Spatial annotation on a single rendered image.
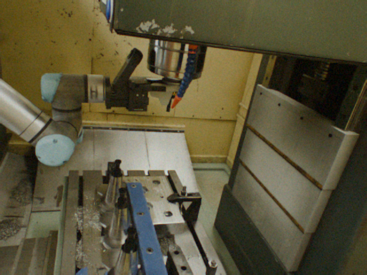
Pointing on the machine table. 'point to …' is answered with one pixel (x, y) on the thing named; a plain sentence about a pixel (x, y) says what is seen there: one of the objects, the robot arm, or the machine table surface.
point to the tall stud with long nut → (211, 267)
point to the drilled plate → (172, 224)
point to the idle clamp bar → (184, 268)
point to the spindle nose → (173, 59)
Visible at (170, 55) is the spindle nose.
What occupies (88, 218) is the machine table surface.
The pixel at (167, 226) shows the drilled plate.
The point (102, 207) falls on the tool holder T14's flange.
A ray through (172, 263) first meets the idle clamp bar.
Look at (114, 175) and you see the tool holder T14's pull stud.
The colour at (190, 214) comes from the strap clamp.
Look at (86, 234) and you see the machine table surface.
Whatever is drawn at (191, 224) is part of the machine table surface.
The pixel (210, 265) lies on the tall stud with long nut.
